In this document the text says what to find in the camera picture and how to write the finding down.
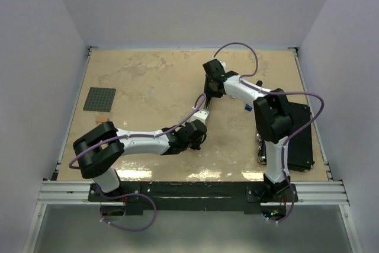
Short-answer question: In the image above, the blue black stapler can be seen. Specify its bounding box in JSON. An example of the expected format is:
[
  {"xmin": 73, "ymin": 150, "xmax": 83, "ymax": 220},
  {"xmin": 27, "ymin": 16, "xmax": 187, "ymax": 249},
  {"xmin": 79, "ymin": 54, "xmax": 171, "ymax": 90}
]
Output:
[{"xmin": 244, "ymin": 80, "xmax": 264, "ymax": 112}]

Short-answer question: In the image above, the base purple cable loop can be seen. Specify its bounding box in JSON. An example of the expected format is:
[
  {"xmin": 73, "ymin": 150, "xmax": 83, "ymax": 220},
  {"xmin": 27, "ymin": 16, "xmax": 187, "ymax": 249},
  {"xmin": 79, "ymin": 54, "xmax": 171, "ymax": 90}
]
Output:
[{"xmin": 99, "ymin": 189, "xmax": 158, "ymax": 232}]

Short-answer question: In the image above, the black case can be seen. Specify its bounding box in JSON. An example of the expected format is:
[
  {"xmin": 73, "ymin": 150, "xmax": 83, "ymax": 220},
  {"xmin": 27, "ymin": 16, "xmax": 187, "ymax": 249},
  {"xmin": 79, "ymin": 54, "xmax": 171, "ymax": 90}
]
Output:
[{"xmin": 256, "ymin": 101, "xmax": 315, "ymax": 173}]

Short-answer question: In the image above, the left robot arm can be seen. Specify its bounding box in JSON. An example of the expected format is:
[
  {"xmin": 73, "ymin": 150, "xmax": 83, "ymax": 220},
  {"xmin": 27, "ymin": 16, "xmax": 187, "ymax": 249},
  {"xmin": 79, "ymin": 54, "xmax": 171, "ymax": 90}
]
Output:
[{"xmin": 73, "ymin": 119, "xmax": 207, "ymax": 201}]

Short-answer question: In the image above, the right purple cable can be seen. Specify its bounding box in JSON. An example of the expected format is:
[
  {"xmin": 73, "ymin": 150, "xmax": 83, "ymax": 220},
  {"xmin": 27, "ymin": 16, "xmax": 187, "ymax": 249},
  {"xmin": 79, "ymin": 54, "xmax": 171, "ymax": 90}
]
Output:
[{"xmin": 212, "ymin": 41, "xmax": 325, "ymax": 177}]

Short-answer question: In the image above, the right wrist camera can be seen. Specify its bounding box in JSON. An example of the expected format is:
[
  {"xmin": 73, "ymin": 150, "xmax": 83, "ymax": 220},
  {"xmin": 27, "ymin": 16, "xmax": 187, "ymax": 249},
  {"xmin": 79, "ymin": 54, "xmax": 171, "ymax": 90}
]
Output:
[{"xmin": 220, "ymin": 61, "xmax": 226, "ymax": 70}]

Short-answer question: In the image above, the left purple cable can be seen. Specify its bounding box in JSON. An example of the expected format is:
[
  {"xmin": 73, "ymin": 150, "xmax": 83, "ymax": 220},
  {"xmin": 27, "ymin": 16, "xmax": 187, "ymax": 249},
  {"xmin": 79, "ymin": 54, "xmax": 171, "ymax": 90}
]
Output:
[{"xmin": 68, "ymin": 92, "xmax": 207, "ymax": 171}]

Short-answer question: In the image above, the small wooden block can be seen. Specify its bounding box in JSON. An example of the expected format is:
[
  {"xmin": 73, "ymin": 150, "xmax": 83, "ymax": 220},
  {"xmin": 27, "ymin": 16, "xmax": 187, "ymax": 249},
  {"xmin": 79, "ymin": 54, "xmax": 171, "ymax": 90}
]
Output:
[{"xmin": 95, "ymin": 116, "xmax": 110, "ymax": 124}]

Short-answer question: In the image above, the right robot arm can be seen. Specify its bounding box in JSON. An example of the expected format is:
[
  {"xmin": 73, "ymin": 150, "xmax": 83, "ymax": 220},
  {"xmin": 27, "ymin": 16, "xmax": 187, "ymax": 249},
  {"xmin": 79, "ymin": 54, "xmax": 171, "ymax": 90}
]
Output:
[{"xmin": 203, "ymin": 59, "xmax": 294, "ymax": 201}]

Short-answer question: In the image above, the grey lego baseplate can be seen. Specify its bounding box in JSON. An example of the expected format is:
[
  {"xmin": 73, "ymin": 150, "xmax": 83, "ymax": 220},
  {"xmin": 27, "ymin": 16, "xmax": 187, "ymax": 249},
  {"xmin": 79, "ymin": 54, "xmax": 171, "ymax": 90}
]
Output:
[{"xmin": 83, "ymin": 87, "xmax": 116, "ymax": 113}]

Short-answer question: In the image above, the silver black stapler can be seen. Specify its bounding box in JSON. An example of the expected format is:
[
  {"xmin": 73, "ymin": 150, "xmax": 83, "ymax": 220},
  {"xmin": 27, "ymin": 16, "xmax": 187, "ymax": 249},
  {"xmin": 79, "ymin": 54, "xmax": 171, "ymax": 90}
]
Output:
[{"xmin": 201, "ymin": 95, "xmax": 212, "ymax": 111}]

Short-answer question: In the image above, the black base frame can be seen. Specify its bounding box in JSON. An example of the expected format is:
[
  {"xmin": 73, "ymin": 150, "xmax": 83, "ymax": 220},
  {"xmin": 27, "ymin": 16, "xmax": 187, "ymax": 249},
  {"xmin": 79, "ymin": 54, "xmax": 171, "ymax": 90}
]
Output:
[{"xmin": 88, "ymin": 181, "xmax": 298, "ymax": 216}]

